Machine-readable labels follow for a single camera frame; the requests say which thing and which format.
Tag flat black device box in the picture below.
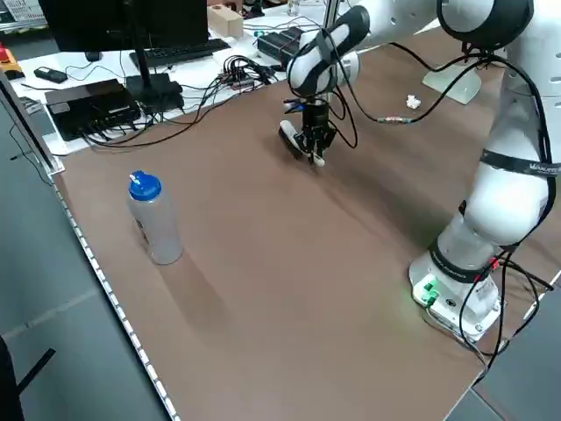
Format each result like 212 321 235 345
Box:
44 78 143 143

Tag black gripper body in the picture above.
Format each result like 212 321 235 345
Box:
302 103 331 132

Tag wooden block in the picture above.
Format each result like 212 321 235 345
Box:
206 4 245 40

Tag black monitor with stand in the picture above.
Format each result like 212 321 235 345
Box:
38 0 209 113

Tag black keyboard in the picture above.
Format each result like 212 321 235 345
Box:
129 38 232 68

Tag black finned power supply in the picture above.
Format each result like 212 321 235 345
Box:
256 25 309 68

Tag aluminium profile post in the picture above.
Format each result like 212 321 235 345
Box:
321 0 343 31

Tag white hand brush black bristles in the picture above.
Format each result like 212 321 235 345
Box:
279 119 327 168

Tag clear bottle blue lid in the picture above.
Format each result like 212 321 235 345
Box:
127 170 185 266

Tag black arm base cable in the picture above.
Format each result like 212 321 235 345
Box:
450 251 555 367

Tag clear acrylic panel stand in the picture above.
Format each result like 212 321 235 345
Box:
0 68 66 177

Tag black usb hub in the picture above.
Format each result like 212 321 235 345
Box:
218 54 281 93

